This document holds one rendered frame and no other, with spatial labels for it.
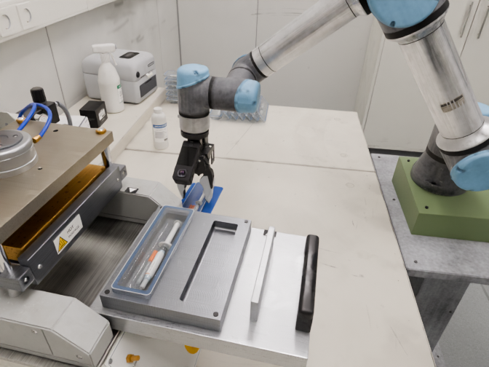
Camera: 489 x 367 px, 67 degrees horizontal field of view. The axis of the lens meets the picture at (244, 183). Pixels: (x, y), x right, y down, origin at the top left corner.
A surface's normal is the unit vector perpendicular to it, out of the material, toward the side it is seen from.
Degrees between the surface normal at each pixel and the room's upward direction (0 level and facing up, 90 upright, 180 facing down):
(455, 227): 90
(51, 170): 0
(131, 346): 65
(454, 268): 0
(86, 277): 0
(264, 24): 90
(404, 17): 88
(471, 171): 100
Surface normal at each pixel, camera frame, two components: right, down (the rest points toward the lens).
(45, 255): 0.98, 0.15
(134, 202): -0.21, 0.55
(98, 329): 0.66, -0.54
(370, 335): 0.03, -0.83
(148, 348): 0.90, -0.22
